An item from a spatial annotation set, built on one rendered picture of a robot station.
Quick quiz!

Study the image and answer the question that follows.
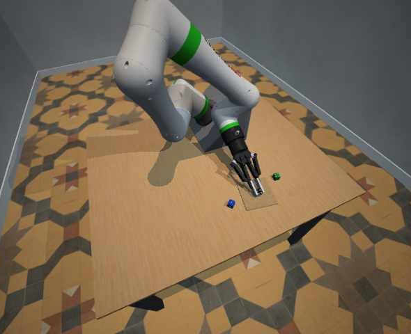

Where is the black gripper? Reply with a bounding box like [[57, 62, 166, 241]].
[[228, 138, 264, 196]]

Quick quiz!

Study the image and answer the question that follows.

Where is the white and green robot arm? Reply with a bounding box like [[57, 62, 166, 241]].
[[113, 0, 260, 146]]

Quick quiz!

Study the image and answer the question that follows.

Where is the blue die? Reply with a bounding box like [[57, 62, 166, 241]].
[[227, 200, 235, 209]]

